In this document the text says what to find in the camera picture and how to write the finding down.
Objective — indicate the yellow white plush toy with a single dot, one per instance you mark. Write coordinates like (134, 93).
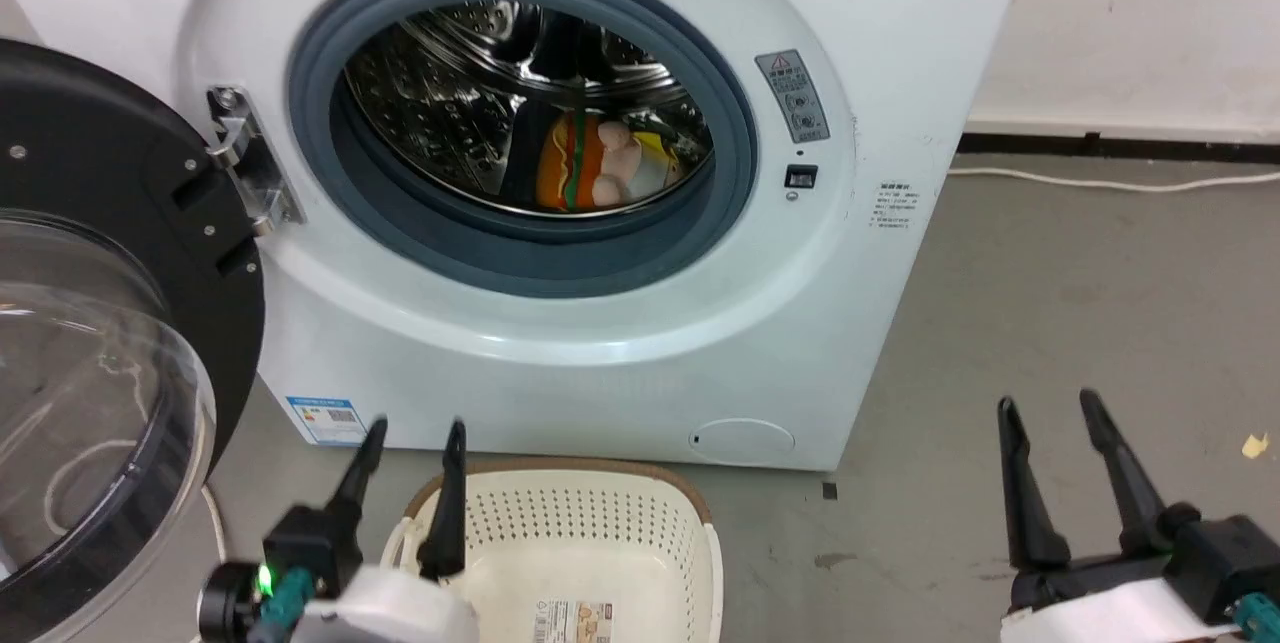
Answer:
(660, 163)

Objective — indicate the blue energy label sticker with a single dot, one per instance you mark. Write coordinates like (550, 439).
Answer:
(326, 419)

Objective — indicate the printed basket label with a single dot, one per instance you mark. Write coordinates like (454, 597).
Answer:
(573, 622)

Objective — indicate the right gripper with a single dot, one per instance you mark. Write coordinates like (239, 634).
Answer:
(1210, 563)

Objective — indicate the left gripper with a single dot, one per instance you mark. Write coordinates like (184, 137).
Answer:
(310, 553)

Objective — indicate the grey rubber door gasket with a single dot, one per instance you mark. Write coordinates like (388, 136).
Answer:
(520, 258)

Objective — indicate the black washer door with glass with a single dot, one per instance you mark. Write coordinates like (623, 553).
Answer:
(110, 173)

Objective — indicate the grey warning label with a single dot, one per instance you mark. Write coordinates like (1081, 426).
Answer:
(793, 95)

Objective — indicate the white front-load washing machine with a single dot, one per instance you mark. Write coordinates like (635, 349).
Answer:
(620, 363)

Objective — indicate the yellow paper scrap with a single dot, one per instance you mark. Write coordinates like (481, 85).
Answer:
(1254, 444)

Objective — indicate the small text sticker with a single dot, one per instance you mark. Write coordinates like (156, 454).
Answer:
(893, 204)

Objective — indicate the black door lock latch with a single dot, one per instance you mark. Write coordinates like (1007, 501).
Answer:
(801, 176)

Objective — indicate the metal door hinge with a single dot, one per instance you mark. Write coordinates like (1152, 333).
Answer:
(252, 168)

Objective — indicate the round drain filter cover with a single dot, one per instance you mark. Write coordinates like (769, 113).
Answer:
(745, 437)

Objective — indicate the black wall baseboard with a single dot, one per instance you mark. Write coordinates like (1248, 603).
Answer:
(1120, 147)

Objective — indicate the cream perforated laundry basket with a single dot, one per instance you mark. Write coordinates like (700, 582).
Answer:
(590, 543)

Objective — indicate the pink beige plush toy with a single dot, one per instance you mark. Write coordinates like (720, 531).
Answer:
(612, 163)

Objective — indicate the orange hamburger plush toy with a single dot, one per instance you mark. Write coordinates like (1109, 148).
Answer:
(565, 168)

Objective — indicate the stainless steel washer drum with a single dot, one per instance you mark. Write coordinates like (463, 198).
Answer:
(440, 93)

